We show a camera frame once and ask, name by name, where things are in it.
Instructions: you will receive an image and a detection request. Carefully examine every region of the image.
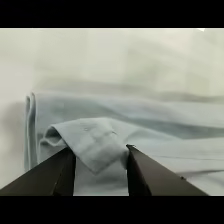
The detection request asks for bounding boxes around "light blue shirt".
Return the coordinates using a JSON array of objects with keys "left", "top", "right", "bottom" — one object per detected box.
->
[{"left": 23, "top": 91, "right": 224, "bottom": 197}]

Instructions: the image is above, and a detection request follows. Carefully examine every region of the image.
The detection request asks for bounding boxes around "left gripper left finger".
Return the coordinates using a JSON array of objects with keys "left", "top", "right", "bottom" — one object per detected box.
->
[{"left": 0, "top": 146, "right": 77, "bottom": 197}]

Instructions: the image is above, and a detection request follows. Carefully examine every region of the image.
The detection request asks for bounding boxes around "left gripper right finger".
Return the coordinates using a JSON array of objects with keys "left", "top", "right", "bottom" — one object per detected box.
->
[{"left": 125, "top": 144, "right": 208, "bottom": 197}]

